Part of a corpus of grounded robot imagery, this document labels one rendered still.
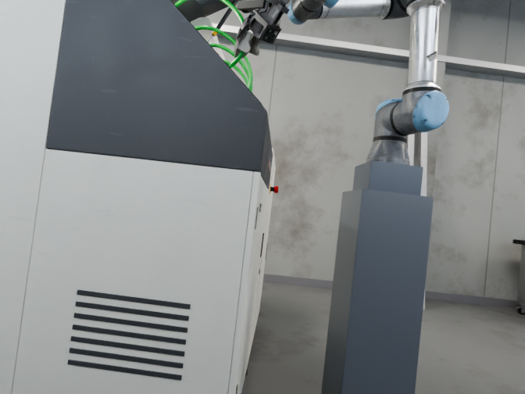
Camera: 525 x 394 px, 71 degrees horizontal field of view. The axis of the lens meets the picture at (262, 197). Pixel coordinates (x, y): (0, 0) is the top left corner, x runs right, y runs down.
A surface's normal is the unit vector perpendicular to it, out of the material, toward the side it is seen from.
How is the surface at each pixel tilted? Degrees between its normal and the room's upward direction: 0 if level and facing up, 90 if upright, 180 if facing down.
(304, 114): 90
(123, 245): 90
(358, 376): 90
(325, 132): 90
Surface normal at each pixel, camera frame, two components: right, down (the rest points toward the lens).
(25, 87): -0.05, -0.04
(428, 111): 0.37, 0.14
